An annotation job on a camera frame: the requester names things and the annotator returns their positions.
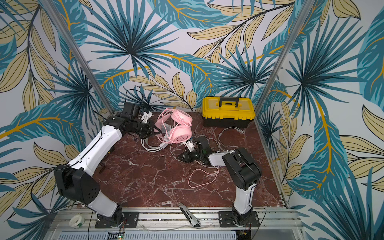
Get white headphone cable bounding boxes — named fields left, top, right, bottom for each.
left=169, top=126, right=250, bottom=163

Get white grey headphones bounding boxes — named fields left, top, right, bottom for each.
left=141, top=132, right=172, bottom=153

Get pink headphones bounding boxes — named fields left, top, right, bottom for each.
left=155, top=108, right=193, bottom=144

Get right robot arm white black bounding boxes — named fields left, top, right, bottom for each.
left=178, top=136, right=263, bottom=218

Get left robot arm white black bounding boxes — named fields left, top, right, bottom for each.
left=54, top=115, right=161, bottom=218

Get yellow black toolbox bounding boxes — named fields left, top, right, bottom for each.
left=202, top=97, right=256, bottom=129

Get grey utility knife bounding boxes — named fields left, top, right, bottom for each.
left=179, top=203, right=202, bottom=228

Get white tape roll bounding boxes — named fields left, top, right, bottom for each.
left=69, top=215, right=85, bottom=229

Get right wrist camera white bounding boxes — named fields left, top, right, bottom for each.
left=183, top=140, right=195, bottom=152

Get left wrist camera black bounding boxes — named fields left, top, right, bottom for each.
left=120, top=103, right=153, bottom=124

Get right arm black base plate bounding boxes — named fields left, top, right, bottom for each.
left=219, top=210, right=261, bottom=228

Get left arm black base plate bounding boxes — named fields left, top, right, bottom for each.
left=95, top=212, right=139, bottom=229

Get aluminium front rail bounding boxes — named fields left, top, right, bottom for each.
left=44, top=207, right=308, bottom=240

